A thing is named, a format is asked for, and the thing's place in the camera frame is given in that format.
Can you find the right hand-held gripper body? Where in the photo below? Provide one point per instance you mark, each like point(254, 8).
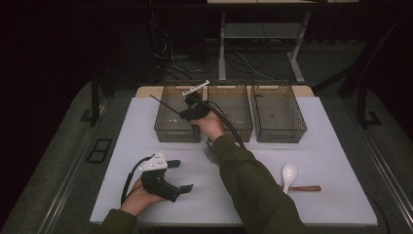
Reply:
point(198, 112)

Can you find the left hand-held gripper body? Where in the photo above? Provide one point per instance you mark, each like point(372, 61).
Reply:
point(158, 185)

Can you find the transparent brown plastic bin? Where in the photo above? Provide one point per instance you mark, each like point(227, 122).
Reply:
point(233, 110)
point(277, 113)
point(168, 123)

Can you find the black chopstick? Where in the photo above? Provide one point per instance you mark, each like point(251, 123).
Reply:
point(165, 104)

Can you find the white ceramic spoon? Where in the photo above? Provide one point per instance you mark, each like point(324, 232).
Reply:
point(289, 173)

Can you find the brown wooden spoon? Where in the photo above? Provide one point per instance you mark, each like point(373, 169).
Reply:
point(305, 188)

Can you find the person's right hand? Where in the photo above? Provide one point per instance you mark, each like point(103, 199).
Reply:
point(209, 126)

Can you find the person's left hand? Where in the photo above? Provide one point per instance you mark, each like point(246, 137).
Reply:
point(138, 201)

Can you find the white table sheet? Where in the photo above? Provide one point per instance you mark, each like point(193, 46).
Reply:
point(201, 201)

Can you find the black metal stand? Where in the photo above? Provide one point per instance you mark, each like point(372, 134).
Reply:
point(95, 97)
point(361, 104)

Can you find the metal floor rail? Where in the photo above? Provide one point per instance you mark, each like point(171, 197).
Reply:
point(391, 182)
point(64, 182)

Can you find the white metal desk frame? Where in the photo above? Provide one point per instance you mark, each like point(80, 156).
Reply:
point(259, 31)

